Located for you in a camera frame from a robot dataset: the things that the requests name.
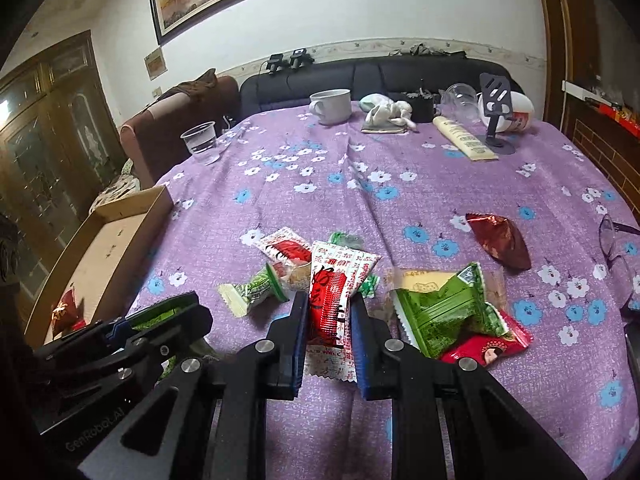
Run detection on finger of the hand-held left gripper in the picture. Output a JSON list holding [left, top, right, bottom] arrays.
[[102, 290, 202, 342], [124, 305, 214, 387]]

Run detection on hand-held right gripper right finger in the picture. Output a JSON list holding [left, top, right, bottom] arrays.
[[349, 293, 589, 480]]

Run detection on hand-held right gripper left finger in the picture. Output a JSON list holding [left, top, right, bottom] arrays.
[[77, 290, 310, 480]]

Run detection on small dark green snack packet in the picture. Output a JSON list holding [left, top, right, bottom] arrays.
[[131, 309, 177, 332]]

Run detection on tall red white snack sachet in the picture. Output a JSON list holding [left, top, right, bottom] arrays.
[[304, 241, 383, 384]]

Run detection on small green white packet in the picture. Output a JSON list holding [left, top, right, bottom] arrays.
[[359, 274, 382, 302]]

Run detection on small yellow cracker packet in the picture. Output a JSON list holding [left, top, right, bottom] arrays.
[[287, 262, 314, 292]]

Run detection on green twist-end candy packet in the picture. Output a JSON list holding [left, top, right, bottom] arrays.
[[217, 262, 291, 319]]

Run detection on cardboard box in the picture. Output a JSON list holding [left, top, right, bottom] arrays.
[[22, 185, 175, 352]]

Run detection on large green snack packet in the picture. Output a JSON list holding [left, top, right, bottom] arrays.
[[390, 262, 512, 359]]

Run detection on long yellow cracker packet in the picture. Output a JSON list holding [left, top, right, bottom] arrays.
[[384, 267, 507, 312]]

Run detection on red white snack packet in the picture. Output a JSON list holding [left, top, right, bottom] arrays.
[[251, 227, 314, 267]]

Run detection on light green snack packet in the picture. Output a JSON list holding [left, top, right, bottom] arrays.
[[327, 231, 367, 252]]

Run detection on red orange snack packet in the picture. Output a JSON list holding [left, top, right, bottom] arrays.
[[50, 287, 87, 337]]

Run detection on patterned cushion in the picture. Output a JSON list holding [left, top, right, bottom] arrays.
[[89, 159, 139, 213]]

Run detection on red packet with face print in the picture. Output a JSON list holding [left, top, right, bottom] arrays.
[[440, 309, 534, 370]]

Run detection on clear plastic cup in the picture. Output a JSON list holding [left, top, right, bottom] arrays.
[[180, 121, 221, 166]]

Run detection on brown armchair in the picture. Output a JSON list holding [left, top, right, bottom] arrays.
[[118, 75, 240, 192]]

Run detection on purple floral tablecloth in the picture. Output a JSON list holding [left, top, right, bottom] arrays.
[[117, 97, 640, 480]]

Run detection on dark red foil packet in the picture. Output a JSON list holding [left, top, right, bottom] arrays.
[[464, 212, 532, 271]]

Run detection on wooden glass-door cabinet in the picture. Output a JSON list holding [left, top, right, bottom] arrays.
[[0, 30, 127, 288]]

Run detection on brown cloth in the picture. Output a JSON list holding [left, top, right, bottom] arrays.
[[159, 68, 219, 102]]

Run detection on cream long tube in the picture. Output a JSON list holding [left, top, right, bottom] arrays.
[[432, 115, 500, 163]]

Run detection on white mug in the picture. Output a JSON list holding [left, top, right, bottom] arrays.
[[308, 88, 353, 126]]

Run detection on white crumpled cloth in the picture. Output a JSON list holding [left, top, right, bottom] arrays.
[[360, 93, 419, 135]]

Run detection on black leather sofa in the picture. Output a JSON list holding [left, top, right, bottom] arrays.
[[238, 52, 527, 122]]

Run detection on small black box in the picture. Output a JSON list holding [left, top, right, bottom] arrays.
[[400, 90, 437, 124]]

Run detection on clear glass pitcher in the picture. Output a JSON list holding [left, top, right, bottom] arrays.
[[439, 82, 484, 124]]

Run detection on eyeglasses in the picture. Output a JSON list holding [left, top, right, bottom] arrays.
[[597, 213, 640, 312]]

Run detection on white paper bowl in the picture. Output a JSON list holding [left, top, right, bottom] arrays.
[[477, 91, 536, 134]]

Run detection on black phone stand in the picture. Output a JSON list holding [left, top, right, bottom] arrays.
[[478, 72, 521, 157]]

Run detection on brick-pattern shelf with items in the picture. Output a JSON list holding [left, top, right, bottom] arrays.
[[561, 76, 640, 211]]

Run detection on small wall picture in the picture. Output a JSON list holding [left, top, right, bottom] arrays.
[[143, 45, 167, 80]]

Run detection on wooden door frame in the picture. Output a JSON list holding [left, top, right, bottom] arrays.
[[531, 0, 640, 126]]

